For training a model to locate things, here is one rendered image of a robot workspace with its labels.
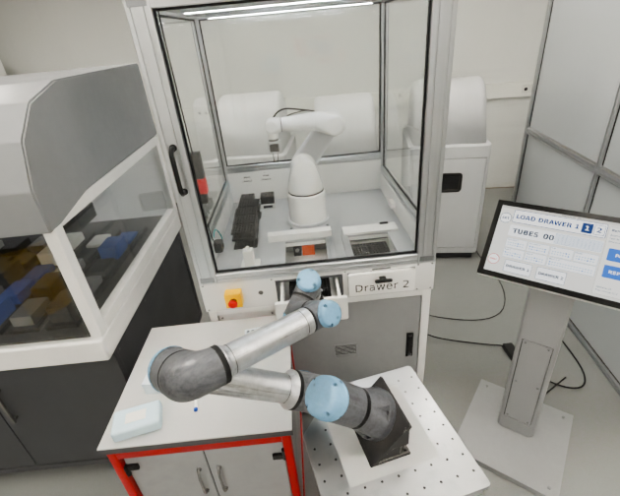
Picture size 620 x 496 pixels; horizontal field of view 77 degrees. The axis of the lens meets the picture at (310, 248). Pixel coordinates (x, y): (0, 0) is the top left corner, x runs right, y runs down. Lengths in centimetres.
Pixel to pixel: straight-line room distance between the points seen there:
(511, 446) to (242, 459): 133
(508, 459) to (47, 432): 215
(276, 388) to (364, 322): 82
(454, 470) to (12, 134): 160
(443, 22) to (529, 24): 353
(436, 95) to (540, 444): 169
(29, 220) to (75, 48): 416
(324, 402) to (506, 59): 432
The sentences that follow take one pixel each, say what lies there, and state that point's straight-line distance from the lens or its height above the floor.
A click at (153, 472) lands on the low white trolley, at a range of 164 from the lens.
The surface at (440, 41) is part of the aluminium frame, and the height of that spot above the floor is 179.
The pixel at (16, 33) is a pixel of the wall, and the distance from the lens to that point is 588.
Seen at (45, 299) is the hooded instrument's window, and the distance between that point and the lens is 166.
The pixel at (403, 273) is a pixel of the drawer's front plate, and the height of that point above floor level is 91.
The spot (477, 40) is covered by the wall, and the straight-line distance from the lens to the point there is 482.
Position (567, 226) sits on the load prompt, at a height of 115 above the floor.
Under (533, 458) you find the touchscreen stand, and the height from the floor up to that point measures 4.
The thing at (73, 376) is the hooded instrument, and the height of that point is 67.
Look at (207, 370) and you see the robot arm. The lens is 92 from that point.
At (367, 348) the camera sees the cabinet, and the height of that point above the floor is 47.
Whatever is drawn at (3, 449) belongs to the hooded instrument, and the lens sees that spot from 253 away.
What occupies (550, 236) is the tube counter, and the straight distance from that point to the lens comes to 169.
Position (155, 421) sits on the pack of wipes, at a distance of 145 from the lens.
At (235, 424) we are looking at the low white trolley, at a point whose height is 76.
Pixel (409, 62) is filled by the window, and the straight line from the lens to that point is 147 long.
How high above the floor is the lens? 185
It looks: 29 degrees down
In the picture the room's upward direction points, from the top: 5 degrees counter-clockwise
